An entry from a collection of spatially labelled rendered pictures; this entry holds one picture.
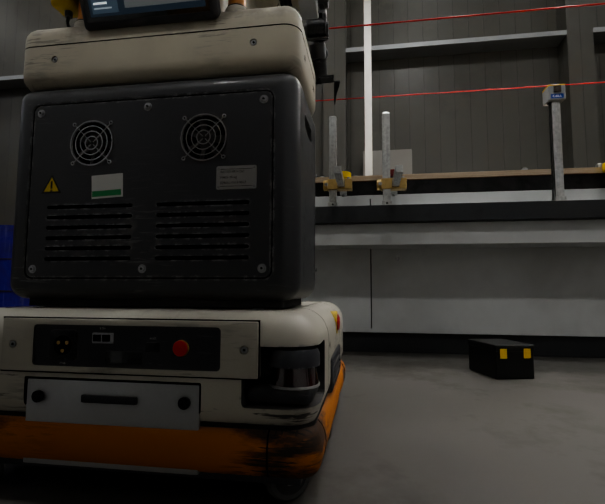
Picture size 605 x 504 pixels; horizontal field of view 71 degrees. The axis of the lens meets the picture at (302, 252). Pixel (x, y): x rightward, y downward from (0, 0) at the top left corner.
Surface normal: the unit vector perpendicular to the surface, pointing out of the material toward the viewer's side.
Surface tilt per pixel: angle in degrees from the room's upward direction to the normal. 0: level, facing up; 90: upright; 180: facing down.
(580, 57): 90
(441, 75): 90
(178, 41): 90
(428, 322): 90
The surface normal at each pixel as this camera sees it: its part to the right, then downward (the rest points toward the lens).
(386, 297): -0.15, -0.09
